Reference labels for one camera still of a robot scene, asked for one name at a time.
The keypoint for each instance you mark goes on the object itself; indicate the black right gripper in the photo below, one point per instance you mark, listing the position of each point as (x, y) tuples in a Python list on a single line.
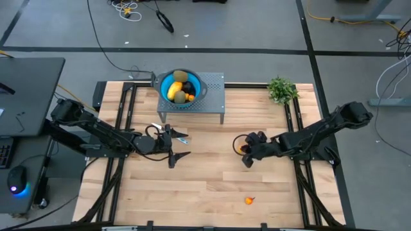
[(260, 147)]

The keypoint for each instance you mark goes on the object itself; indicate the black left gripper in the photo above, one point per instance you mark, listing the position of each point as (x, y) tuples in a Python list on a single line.
[(163, 144)]

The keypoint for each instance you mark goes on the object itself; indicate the brown kiwi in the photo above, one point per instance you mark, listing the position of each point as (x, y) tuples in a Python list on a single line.
[(180, 76), (180, 97)]

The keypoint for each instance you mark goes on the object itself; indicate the yellow mango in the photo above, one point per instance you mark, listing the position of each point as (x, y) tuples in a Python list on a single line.
[(174, 90)]

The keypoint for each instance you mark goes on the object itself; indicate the dark avocado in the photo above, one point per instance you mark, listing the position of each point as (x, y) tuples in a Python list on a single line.
[(189, 87)]

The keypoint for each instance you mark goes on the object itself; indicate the blue collapsible colander grey rim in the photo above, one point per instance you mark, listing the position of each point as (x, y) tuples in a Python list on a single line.
[(163, 86)]

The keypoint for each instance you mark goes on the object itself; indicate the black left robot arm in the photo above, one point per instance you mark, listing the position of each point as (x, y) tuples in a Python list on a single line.
[(102, 131)]

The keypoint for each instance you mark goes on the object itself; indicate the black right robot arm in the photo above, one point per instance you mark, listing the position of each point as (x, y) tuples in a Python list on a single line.
[(321, 128)]

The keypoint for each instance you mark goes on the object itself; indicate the grey perforated metal shelf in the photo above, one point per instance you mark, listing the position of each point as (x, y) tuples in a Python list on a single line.
[(213, 102)]

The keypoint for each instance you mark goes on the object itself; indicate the green plant in white pot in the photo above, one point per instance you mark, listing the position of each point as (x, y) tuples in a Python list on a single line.
[(282, 91)]

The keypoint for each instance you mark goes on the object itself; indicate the black rectangular box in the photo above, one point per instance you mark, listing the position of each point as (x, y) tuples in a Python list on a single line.
[(99, 96)]

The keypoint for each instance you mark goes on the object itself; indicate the black diagonal stand beam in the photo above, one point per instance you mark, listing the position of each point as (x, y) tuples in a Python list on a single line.
[(61, 136)]

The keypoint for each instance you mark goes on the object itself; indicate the black floor base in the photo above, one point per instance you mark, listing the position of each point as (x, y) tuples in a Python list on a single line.
[(208, 1)]

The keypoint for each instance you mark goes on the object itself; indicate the dark grey side table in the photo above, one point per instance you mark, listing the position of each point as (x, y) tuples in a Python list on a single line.
[(32, 150)]

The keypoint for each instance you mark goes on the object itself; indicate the black desk caster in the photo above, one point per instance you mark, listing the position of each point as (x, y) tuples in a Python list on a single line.
[(42, 202)]

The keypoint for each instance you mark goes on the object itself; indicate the grey desk foot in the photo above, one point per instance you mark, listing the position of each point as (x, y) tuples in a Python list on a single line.
[(390, 102)]

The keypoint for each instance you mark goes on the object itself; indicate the dark grey desk top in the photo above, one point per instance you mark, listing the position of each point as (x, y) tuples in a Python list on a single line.
[(35, 96)]

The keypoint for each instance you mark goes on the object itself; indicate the black mouse with glowing light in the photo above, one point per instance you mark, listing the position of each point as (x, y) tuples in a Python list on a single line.
[(17, 178)]

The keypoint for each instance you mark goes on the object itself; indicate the black keyboard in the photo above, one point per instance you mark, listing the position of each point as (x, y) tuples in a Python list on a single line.
[(4, 154)]

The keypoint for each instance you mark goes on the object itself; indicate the black flat desk device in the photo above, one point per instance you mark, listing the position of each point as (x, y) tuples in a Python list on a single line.
[(6, 88)]

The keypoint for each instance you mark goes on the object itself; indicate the grey desk leg base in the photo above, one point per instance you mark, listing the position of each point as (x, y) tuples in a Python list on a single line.
[(369, 16)]

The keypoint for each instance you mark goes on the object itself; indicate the small black camera post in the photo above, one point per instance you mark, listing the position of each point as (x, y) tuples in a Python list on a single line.
[(153, 77)]

